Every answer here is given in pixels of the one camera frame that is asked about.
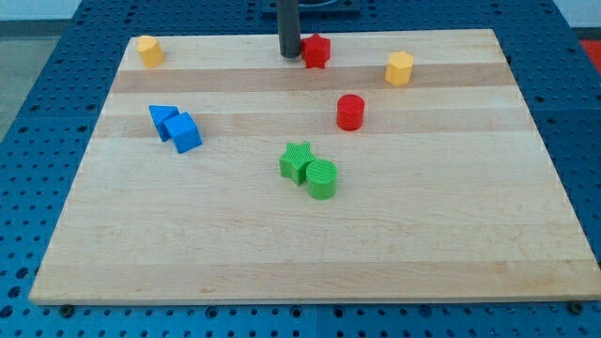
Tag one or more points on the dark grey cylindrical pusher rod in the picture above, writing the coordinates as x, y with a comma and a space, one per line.
289, 28

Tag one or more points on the red star block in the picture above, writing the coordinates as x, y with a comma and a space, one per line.
315, 51

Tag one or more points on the green star block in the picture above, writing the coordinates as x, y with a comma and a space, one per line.
293, 163

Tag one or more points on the light wooden board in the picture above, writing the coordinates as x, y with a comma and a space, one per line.
446, 193

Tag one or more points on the red cylinder block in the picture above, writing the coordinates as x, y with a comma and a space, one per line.
350, 110

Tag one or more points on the yellow hexagon block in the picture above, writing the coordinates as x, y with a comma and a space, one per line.
399, 68

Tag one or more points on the yellow heart block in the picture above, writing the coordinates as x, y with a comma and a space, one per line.
150, 51

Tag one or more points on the blue cube block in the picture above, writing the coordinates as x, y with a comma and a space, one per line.
184, 132

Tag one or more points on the blue triangle block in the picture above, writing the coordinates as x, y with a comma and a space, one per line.
159, 114

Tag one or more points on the green cylinder block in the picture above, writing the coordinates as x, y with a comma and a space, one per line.
321, 176

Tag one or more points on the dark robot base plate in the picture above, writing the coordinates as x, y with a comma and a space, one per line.
268, 8

